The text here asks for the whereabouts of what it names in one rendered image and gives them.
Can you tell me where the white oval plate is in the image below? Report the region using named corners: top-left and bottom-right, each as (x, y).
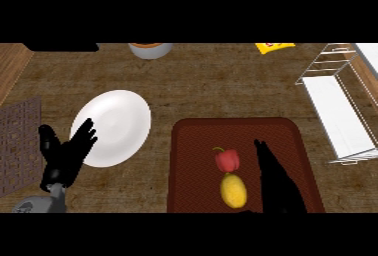
top-left (69, 89), bottom-right (152, 168)

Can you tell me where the white wire tiered shelf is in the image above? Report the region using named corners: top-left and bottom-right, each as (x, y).
top-left (294, 43), bottom-right (378, 166)

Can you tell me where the yellow snack bag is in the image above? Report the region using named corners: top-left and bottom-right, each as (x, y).
top-left (254, 43), bottom-right (296, 55)

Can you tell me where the black appliance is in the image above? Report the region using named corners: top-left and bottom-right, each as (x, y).
top-left (22, 43), bottom-right (100, 53)

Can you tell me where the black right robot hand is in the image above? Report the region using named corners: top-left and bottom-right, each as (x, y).
top-left (252, 138), bottom-right (308, 214)

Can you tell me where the grey pot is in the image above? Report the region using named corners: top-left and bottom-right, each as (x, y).
top-left (127, 43), bottom-right (174, 60)

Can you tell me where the yellow lemon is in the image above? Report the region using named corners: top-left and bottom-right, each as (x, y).
top-left (218, 172), bottom-right (248, 210)

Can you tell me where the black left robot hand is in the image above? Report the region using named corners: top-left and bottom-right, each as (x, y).
top-left (37, 117), bottom-right (99, 193)

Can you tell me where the red bell pepper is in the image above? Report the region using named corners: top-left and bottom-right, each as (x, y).
top-left (211, 146), bottom-right (242, 174)

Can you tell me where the brown woven placemat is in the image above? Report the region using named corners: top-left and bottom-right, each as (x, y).
top-left (0, 96), bottom-right (44, 198)

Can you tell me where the dark red tray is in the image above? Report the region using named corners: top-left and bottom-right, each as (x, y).
top-left (165, 117), bottom-right (326, 214)

